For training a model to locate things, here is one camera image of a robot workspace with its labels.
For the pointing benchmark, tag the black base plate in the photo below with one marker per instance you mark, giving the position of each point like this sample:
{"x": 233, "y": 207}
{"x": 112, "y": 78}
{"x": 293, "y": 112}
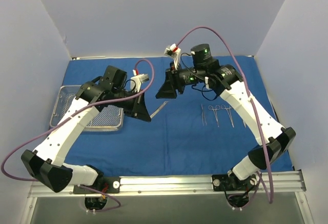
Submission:
{"x": 225, "y": 182}
{"x": 104, "y": 184}

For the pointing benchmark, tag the aluminium front rail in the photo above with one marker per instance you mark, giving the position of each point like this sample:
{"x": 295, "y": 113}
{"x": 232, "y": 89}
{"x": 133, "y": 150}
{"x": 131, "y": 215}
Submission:
{"x": 283, "y": 182}

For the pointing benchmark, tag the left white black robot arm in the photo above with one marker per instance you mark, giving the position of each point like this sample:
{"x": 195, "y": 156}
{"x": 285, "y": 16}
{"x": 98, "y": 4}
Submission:
{"x": 46, "y": 162}

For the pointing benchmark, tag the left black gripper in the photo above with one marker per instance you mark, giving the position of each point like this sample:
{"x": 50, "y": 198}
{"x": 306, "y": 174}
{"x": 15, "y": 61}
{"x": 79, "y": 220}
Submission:
{"x": 137, "y": 105}

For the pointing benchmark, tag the blue surgical wrap cloth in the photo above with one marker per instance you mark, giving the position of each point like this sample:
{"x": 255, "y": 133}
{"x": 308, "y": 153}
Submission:
{"x": 174, "y": 143}

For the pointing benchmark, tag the steel tweezers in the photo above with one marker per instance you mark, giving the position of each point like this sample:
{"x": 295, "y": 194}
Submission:
{"x": 204, "y": 121}
{"x": 158, "y": 109}

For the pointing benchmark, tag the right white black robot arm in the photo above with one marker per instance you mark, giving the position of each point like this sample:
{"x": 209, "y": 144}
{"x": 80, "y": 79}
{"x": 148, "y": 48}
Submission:
{"x": 272, "y": 137}

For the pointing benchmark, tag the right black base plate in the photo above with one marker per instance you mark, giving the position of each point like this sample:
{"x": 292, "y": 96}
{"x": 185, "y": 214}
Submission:
{"x": 225, "y": 182}

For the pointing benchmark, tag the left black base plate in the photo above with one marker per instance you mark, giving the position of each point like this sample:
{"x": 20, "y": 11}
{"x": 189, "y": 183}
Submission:
{"x": 104, "y": 184}

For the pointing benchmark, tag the steel forceps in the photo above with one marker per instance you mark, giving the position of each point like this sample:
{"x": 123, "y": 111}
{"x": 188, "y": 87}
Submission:
{"x": 214, "y": 109}
{"x": 228, "y": 110}

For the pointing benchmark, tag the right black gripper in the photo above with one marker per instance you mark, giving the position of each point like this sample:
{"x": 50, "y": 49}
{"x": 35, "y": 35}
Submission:
{"x": 175, "y": 81}

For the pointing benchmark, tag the wire mesh instrument tray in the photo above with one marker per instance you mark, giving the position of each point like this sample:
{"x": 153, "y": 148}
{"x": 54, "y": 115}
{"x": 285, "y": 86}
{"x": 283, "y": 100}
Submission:
{"x": 108, "y": 120}

